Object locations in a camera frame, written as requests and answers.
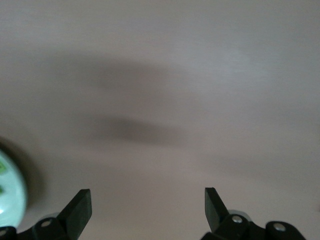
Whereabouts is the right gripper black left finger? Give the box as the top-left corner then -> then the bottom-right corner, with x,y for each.
0,188 -> 93,240

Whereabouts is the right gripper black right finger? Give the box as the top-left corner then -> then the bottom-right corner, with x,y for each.
201,187 -> 306,240

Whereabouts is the green round plate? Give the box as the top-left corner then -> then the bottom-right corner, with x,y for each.
0,147 -> 28,229

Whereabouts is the brown table cover sheet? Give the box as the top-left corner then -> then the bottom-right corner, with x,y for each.
0,0 -> 320,240

